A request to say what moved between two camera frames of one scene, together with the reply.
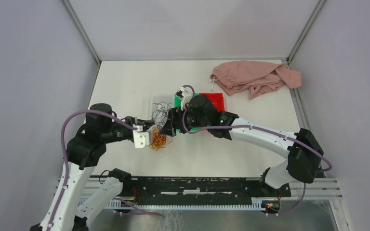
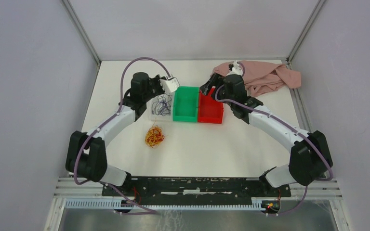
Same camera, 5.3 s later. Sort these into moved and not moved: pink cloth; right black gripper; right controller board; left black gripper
Moved: right black gripper; left black gripper
Not moved: pink cloth; right controller board
